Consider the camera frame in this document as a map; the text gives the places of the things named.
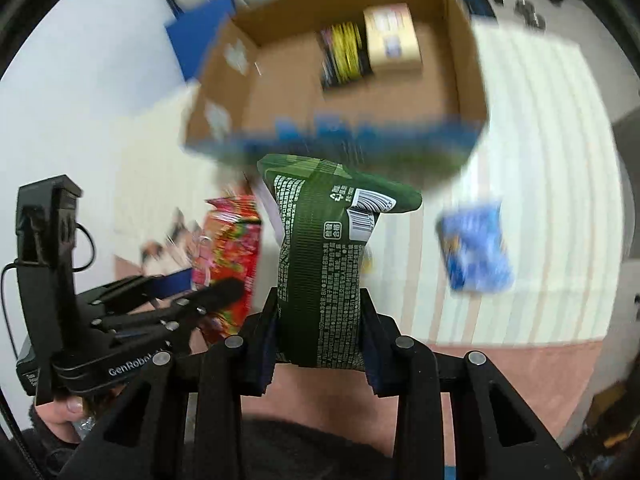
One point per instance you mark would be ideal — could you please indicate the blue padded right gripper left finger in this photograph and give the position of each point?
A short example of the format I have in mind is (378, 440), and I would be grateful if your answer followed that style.
(259, 349)

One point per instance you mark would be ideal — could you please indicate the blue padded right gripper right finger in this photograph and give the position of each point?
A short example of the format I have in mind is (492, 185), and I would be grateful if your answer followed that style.
(377, 344)

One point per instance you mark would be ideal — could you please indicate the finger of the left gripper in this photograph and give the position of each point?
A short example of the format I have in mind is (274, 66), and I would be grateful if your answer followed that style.
(171, 284)
(218, 296)

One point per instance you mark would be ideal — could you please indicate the red strawberry snack packet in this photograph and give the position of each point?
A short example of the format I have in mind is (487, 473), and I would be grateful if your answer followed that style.
(228, 247)

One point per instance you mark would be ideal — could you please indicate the green snack packet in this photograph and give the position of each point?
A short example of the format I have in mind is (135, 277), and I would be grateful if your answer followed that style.
(328, 213)

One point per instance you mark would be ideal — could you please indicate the blue wet wipes pack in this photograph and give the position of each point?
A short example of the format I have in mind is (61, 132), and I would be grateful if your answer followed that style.
(472, 247)

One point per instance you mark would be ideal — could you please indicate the black shoe shine wipes pack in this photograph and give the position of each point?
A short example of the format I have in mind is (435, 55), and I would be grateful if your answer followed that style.
(346, 58)

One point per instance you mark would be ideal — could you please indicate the yellow tissue pack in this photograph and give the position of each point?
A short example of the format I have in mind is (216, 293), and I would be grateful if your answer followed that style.
(392, 43)

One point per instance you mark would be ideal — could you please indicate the person's left hand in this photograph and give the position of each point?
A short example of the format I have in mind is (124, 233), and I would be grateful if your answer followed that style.
(63, 415)

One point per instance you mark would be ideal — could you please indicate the blue folded mat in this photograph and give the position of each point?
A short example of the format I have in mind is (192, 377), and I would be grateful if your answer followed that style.
(192, 31)

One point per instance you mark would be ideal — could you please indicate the open cardboard box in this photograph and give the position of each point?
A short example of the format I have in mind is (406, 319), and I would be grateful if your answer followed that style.
(381, 85)

